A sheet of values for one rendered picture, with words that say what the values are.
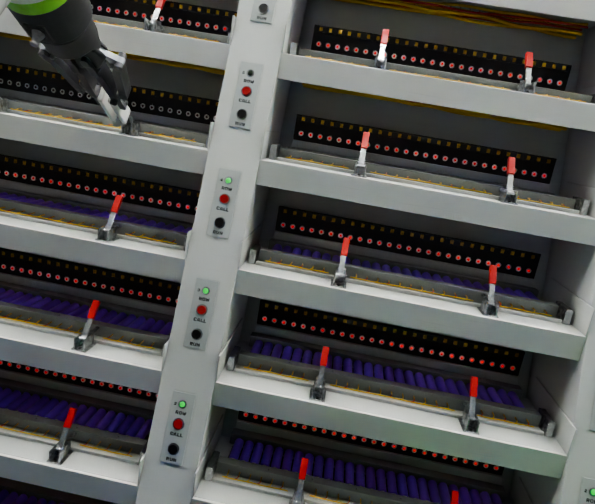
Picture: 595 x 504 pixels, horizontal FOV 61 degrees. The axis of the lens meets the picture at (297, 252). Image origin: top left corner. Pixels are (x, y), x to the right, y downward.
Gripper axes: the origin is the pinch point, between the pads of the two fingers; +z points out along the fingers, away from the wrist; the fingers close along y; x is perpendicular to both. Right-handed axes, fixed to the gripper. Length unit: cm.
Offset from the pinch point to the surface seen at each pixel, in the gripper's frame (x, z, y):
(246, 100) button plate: 7.8, 4.2, 20.9
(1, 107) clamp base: 0.0, 8.6, -25.6
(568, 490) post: -46, 16, 87
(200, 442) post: -51, 17, 25
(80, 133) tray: -3.0, 7.1, -8.2
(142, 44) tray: 15.3, 3.5, -0.6
